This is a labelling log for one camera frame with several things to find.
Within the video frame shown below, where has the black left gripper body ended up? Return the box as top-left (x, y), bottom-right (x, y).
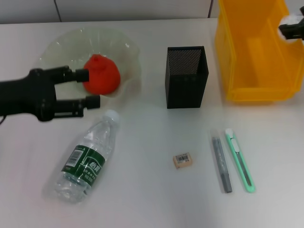
top-left (0, 68), bottom-right (60, 122)

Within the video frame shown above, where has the red-orange fruit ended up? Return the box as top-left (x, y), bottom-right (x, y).
top-left (82, 54), bottom-right (121, 95)

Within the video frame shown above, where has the clear plastic water bottle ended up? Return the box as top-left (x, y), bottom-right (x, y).
top-left (54, 109), bottom-right (121, 204)

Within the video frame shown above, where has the small beige eraser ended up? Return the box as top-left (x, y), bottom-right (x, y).
top-left (172, 153), bottom-right (192, 169)

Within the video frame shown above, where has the green utility knife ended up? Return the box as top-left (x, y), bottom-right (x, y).
top-left (224, 128), bottom-right (257, 193)

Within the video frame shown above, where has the grey pen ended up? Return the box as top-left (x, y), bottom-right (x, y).
top-left (210, 129), bottom-right (233, 193)

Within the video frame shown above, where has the green glass fruit plate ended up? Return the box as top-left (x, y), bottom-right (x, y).
top-left (38, 28), bottom-right (141, 102)

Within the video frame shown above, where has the black mesh pen holder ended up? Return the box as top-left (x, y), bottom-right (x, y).
top-left (164, 46), bottom-right (209, 109)

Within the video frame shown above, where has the yellow plastic bin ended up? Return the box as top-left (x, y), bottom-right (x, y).
top-left (215, 0), bottom-right (304, 103)

